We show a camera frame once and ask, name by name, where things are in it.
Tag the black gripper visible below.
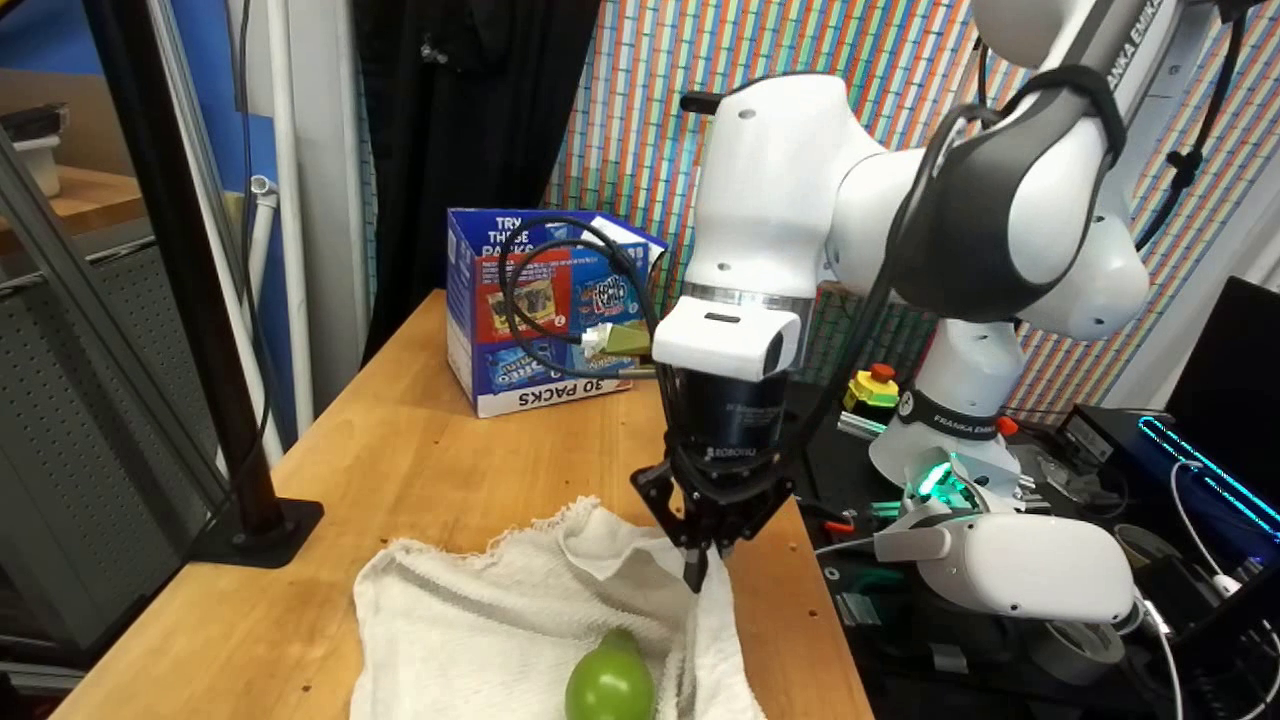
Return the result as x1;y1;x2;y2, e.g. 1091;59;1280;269
627;364;800;590

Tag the white cloth towel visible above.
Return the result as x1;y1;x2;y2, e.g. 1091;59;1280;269
347;494;767;720

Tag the blue cardboard snack box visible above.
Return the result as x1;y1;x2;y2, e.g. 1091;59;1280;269
445;203;670;418

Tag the yellow red emergency stop button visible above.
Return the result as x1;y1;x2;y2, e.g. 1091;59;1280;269
839;360;907;428

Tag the black robot cart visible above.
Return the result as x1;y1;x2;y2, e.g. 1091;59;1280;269
783;377;1280;720

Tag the white VR headset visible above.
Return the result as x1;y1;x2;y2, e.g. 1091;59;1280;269
873;510;1154;622

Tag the black hanging curtain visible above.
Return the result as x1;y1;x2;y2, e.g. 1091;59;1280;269
354;0;604;355

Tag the blue plastic crate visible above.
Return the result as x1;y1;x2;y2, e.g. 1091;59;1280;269
1138;410;1280;575

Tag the black flat panel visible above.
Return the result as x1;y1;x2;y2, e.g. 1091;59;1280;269
1166;277;1280;470

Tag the black pole stand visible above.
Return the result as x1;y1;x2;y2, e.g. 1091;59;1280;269
72;0;328;572

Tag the grey perforated workbench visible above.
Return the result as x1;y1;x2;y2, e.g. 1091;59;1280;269
0;132;233;657

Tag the black camera cable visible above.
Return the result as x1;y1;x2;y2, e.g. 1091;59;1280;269
492;213;665;382

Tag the white cable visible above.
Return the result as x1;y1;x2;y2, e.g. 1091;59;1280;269
1138;456;1280;720

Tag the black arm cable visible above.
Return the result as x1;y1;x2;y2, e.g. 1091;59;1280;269
1134;0;1264;255

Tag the silver aluminium post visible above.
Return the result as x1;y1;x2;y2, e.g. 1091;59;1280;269
133;0;301;463

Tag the grey diagonal metal rail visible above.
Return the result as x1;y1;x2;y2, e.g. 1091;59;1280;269
0;124;233;514

